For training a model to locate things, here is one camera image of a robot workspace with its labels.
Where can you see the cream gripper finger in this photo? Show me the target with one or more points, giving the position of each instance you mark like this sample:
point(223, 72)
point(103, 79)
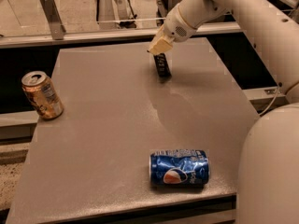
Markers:
point(161, 43)

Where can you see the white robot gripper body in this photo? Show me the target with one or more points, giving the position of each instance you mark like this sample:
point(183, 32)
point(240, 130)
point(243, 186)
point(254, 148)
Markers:
point(175, 27)

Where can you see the black rxbar chocolate bar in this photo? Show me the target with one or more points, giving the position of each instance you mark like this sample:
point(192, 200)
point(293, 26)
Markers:
point(162, 65)

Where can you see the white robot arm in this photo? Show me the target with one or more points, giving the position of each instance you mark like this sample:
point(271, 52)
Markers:
point(268, 177)

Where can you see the crushed blue pepsi can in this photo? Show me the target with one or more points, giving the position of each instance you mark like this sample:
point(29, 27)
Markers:
point(179, 167)

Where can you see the gold soda can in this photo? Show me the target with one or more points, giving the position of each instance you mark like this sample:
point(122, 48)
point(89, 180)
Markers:
point(41, 94)

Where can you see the metal rail beam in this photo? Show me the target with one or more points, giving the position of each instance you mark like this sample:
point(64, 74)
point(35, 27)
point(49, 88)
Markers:
point(109, 36)

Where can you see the left metal bracket post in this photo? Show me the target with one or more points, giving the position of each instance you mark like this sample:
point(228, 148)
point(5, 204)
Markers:
point(52, 15)

